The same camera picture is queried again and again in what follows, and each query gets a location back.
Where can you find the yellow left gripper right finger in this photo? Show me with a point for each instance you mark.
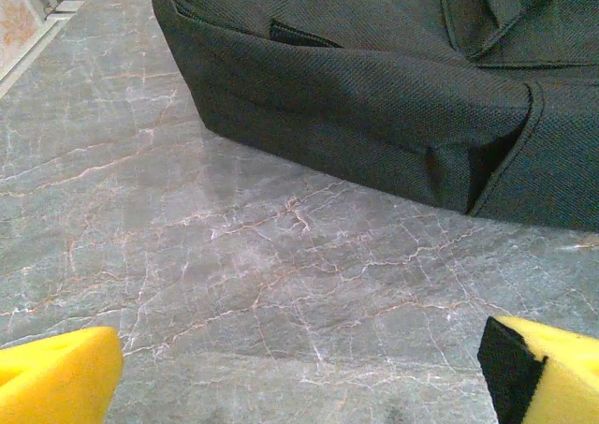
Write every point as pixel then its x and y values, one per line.
pixel 561 377

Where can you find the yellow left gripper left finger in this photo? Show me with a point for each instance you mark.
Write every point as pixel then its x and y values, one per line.
pixel 56 377

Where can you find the black fabric backpack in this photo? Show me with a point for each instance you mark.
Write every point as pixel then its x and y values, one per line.
pixel 374 92

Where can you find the aluminium side rail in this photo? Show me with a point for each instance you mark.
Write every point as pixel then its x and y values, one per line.
pixel 44 28

